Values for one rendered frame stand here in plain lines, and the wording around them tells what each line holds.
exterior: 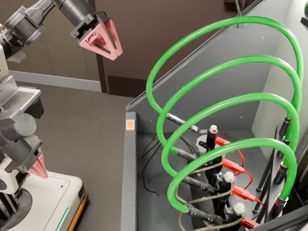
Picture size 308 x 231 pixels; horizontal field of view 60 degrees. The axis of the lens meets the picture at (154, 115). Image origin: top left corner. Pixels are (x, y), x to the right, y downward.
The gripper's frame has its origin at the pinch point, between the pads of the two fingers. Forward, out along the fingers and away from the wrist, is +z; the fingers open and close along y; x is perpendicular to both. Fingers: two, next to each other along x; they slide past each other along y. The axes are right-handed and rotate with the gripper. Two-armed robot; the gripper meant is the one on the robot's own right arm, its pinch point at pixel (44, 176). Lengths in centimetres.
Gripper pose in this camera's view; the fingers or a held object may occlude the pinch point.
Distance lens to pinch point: 84.6
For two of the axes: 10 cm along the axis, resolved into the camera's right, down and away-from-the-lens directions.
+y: 2.2, -6.2, 7.6
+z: 4.4, 7.5, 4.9
